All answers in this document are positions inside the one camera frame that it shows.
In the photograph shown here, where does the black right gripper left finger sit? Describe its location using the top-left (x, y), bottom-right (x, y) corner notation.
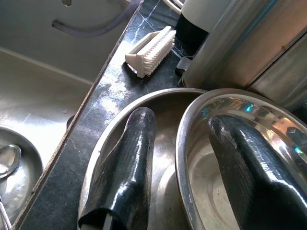
top-left (78, 107), bottom-right (157, 230)

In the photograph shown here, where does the grey drain hose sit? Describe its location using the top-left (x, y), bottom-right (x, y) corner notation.
top-left (51, 0), bottom-right (144, 38)

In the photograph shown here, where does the steel spoon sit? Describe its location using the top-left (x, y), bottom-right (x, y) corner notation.
top-left (0, 144), bottom-right (22, 180)

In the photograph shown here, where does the tall steel container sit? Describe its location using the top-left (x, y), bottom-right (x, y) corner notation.
top-left (181, 0), bottom-right (307, 111)

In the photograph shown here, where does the white jug black base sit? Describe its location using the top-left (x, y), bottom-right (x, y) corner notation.
top-left (176, 0), bottom-right (231, 44)

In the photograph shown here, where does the stainless steel sink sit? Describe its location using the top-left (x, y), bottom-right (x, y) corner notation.
top-left (0, 0), bottom-right (144, 230)

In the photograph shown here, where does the small steel plate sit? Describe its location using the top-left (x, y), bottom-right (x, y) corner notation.
top-left (0, 126), bottom-right (44, 225)

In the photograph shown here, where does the large steel plate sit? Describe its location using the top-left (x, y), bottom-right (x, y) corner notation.
top-left (78, 88), bottom-right (207, 230)

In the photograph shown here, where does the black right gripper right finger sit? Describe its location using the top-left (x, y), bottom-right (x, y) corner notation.
top-left (208, 114), bottom-right (307, 230)

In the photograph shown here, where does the small clear plastic piece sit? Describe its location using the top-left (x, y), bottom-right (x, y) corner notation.
top-left (176, 56), bottom-right (192, 70)

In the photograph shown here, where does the white scrub brush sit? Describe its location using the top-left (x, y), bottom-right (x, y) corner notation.
top-left (124, 25), bottom-right (177, 79)

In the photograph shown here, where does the large steel bowl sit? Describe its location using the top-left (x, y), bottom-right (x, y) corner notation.
top-left (175, 88), bottom-right (307, 230)

